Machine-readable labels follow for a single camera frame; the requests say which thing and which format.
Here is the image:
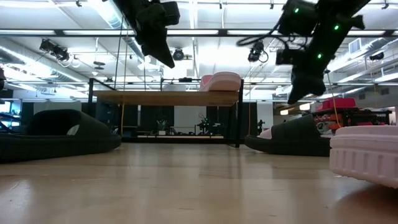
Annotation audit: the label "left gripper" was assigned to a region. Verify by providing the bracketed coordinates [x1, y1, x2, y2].
[123, 0, 175, 69]

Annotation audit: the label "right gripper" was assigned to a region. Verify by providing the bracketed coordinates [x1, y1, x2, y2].
[287, 46, 330, 105]

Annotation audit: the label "wooden shelf black metal legs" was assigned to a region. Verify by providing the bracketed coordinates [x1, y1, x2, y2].
[88, 77, 244, 149]

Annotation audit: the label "black slide sandal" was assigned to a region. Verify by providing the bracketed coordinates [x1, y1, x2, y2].
[0, 108, 122, 164]
[244, 114, 332, 157]

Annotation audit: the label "linear ceiling light fixture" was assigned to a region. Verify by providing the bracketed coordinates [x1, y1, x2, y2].
[0, 29, 398, 37]

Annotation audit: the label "red storage bin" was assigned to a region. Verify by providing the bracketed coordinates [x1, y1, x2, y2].
[316, 97, 357, 112]

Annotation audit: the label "black storage rack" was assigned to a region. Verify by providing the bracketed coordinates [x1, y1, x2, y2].
[310, 107, 393, 138]

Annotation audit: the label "black background monitor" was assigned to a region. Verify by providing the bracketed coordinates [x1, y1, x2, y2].
[95, 105, 121, 128]

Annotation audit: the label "black ceiling spotlight cluster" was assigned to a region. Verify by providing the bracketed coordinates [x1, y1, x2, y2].
[39, 39, 70, 62]

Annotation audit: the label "white background curtain panel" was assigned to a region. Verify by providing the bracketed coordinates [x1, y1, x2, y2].
[32, 101, 82, 113]

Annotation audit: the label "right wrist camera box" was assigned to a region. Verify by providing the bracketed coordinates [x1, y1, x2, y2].
[275, 48, 296, 66]

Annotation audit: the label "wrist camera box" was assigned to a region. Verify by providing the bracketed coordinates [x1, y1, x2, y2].
[160, 1, 181, 26]
[275, 48, 296, 66]

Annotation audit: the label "yellow hanging cable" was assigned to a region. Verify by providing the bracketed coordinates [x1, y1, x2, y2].
[325, 70, 342, 128]
[120, 27, 129, 136]

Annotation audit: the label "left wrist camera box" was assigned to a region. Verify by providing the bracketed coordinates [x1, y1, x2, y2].
[160, 1, 181, 26]

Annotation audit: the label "black hanging cable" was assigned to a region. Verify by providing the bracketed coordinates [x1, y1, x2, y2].
[113, 15, 125, 91]

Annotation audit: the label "silver ceiling air duct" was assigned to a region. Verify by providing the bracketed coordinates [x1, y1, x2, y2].
[88, 0, 147, 60]

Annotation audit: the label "black metal table frame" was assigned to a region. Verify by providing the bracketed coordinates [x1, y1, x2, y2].
[119, 135, 249, 145]

